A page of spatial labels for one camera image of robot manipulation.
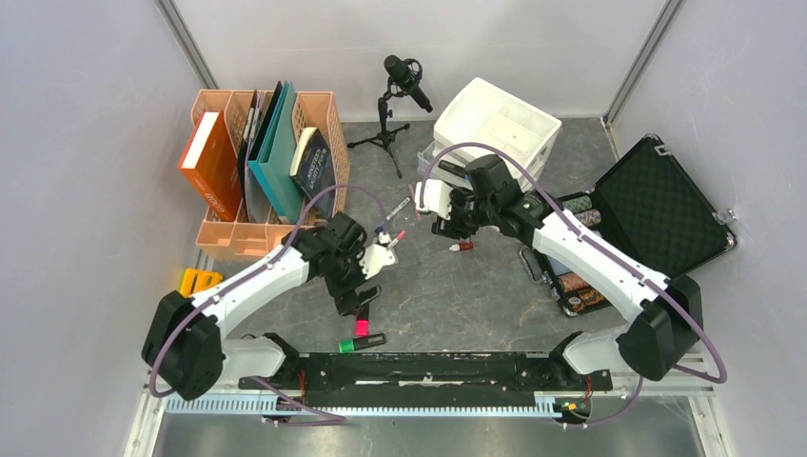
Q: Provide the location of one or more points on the clear barrel pen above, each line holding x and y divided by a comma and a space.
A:
394, 212

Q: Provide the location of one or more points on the pink thin pen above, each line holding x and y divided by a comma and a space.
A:
411, 188

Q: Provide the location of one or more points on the orange book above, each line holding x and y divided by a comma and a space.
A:
209, 163

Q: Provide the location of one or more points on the blue highlighter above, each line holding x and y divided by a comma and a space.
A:
452, 168

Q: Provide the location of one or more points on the green file folder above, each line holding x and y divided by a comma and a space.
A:
272, 167

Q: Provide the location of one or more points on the pink white marker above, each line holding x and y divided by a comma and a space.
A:
397, 239

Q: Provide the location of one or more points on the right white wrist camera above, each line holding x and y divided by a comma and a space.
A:
433, 196

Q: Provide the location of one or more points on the dark blue hardcover book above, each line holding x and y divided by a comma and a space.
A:
312, 168

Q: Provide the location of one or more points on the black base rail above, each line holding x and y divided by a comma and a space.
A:
431, 379

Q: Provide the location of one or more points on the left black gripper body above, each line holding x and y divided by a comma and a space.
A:
343, 280

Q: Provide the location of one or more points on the black open carrying case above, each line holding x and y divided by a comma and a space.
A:
648, 206

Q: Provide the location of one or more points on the white plastic drawer unit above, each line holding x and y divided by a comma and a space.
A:
484, 113

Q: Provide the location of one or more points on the green highlighter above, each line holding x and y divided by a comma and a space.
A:
361, 343

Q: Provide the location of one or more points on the peach plastic file organizer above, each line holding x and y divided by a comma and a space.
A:
240, 240

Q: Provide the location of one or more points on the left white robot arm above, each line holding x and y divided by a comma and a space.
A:
186, 348

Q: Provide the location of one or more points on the yellow orange block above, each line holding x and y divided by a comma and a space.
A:
194, 280

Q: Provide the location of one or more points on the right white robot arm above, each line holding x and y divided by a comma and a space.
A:
662, 316

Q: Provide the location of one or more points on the blue cap white marker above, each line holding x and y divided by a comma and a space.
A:
382, 236

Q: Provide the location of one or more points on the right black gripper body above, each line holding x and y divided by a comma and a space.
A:
466, 216

